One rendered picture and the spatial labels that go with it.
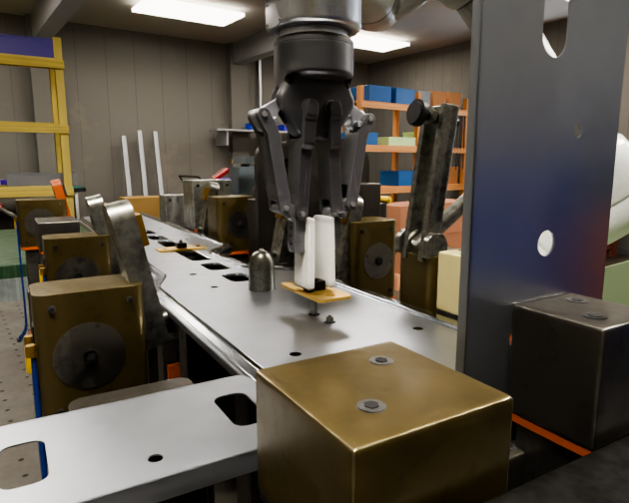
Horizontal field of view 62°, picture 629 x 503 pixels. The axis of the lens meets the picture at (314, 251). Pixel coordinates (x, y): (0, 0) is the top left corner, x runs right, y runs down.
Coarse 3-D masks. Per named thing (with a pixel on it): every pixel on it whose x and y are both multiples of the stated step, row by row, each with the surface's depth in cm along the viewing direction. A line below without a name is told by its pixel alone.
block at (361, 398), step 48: (288, 384) 22; (336, 384) 22; (384, 384) 22; (432, 384) 22; (480, 384) 22; (288, 432) 21; (336, 432) 18; (384, 432) 18; (432, 432) 19; (480, 432) 20; (288, 480) 22; (336, 480) 18; (384, 480) 18; (432, 480) 19; (480, 480) 21
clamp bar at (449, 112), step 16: (416, 112) 56; (432, 112) 56; (448, 112) 56; (432, 128) 59; (448, 128) 57; (432, 144) 58; (448, 144) 57; (416, 160) 59; (432, 160) 57; (448, 160) 57; (416, 176) 59; (432, 176) 57; (448, 176) 58; (416, 192) 59; (432, 192) 57; (416, 208) 60; (432, 208) 57; (416, 224) 60; (432, 224) 57
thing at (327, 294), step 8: (320, 280) 52; (288, 288) 54; (296, 288) 53; (304, 288) 53; (320, 288) 52; (328, 288) 53; (312, 296) 50; (320, 296) 50; (328, 296) 50; (336, 296) 50; (344, 296) 50
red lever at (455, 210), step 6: (462, 198) 61; (456, 204) 61; (462, 204) 61; (450, 210) 61; (456, 210) 60; (462, 210) 61; (444, 216) 60; (450, 216) 60; (456, 216) 60; (444, 222) 60; (450, 222) 60; (444, 228) 60; (420, 234) 59; (414, 240) 59; (414, 246) 59
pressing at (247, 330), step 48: (192, 240) 104; (192, 288) 64; (240, 288) 64; (336, 288) 64; (192, 336) 50; (240, 336) 46; (288, 336) 46; (336, 336) 46; (384, 336) 46; (432, 336) 46
